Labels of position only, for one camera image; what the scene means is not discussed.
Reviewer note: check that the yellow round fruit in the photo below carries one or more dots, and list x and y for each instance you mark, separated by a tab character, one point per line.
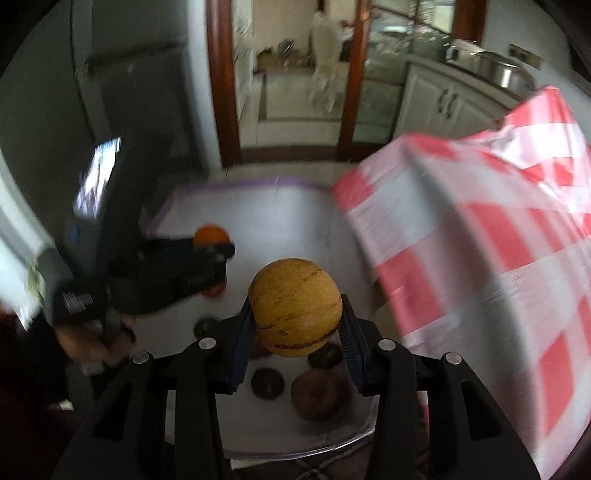
295	307

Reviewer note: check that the wooden door frame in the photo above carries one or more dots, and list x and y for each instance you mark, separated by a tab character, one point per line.
226	92

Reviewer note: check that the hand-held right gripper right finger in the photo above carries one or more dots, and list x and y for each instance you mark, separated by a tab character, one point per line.
349	357

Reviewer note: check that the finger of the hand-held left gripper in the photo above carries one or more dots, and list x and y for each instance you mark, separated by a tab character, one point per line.
205	277
194	246

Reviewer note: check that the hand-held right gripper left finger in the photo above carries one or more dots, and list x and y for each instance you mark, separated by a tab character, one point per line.
242	357

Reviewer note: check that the grey refrigerator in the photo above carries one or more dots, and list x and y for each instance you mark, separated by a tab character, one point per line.
138	92

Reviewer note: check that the white kitchen cabinet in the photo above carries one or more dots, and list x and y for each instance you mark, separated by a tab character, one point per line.
438	101

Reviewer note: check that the white chair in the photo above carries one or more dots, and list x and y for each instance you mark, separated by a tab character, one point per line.
328	55

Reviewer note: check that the person's left hand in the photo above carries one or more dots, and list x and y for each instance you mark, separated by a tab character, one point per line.
90	346

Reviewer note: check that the steel pot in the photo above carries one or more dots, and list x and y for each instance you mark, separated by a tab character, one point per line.
501	71

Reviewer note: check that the dark brown water chestnut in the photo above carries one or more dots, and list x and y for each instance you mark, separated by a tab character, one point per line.
267	383
205	326
325	357

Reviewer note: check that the red white checkered tablecloth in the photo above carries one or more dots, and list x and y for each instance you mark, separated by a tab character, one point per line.
485	230

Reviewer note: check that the wall outlet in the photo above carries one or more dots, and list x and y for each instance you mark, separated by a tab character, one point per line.
525	56

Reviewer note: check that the large brown round fruit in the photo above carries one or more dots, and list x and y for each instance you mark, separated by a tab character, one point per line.
318	394

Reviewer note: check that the white printed bag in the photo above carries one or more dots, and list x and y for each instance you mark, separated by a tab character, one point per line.
23	272

